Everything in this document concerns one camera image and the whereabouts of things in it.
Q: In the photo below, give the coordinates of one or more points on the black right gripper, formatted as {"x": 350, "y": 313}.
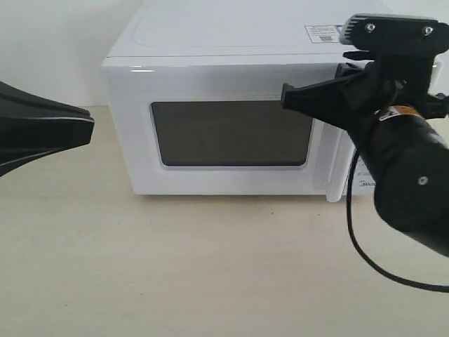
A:
{"x": 386, "y": 79}

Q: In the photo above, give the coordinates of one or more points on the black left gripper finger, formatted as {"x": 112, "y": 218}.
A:
{"x": 33, "y": 127}

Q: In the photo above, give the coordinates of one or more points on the white microwave door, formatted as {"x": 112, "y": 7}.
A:
{"x": 199, "y": 129}

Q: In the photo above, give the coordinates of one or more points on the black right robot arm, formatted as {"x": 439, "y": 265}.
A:
{"x": 408, "y": 160}

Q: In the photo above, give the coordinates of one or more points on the white microwave oven body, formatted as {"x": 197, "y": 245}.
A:
{"x": 238, "y": 32}

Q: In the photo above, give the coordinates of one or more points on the blue white label sticker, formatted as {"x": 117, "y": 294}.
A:
{"x": 324, "y": 34}

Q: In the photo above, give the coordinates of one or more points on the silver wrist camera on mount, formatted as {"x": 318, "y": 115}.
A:
{"x": 392, "y": 34}

